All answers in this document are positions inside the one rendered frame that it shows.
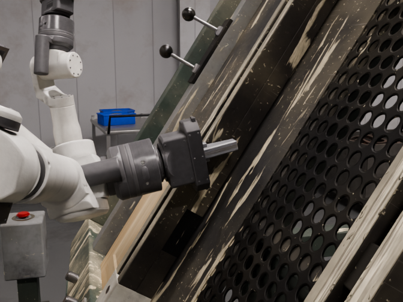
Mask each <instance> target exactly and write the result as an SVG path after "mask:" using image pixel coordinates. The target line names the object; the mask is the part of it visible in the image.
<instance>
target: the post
mask: <svg viewBox="0 0 403 302"><path fill-rule="evenodd" d="M17 291H18V299H19V302H40V301H41V296H40V280H39V277H38V278H32V279H20V280H17Z"/></svg>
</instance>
